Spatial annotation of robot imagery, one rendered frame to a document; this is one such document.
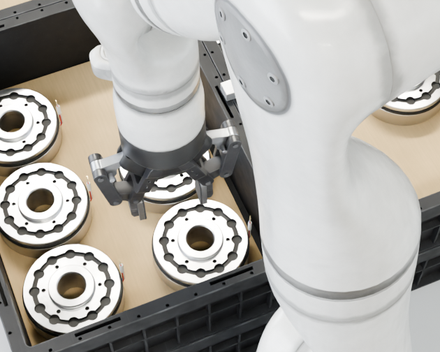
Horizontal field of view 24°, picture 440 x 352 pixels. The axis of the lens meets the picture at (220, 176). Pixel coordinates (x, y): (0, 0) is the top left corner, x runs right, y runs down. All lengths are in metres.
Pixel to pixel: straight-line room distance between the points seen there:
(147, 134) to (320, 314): 0.28
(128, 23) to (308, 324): 0.24
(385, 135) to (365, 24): 0.82
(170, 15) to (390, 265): 0.19
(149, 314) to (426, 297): 0.41
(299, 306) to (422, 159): 0.61
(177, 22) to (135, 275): 0.55
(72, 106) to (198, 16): 0.66
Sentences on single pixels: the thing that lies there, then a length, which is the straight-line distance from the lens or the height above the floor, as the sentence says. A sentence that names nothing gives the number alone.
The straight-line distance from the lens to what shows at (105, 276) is 1.06.
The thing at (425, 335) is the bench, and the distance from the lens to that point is 1.23.
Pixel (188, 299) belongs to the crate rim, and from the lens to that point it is 0.97.
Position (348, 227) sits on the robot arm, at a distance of 0.50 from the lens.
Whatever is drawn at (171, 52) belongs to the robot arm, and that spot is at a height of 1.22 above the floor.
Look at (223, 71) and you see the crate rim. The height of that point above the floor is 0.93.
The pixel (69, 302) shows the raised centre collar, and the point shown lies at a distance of 1.05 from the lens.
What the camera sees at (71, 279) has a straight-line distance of 1.08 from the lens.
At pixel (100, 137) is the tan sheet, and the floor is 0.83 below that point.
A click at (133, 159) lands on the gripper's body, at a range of 0.87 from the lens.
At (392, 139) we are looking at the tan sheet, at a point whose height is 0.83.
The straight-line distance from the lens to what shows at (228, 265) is 1.06.
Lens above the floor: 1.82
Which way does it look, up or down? 59 degrees down
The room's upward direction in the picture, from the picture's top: straight up
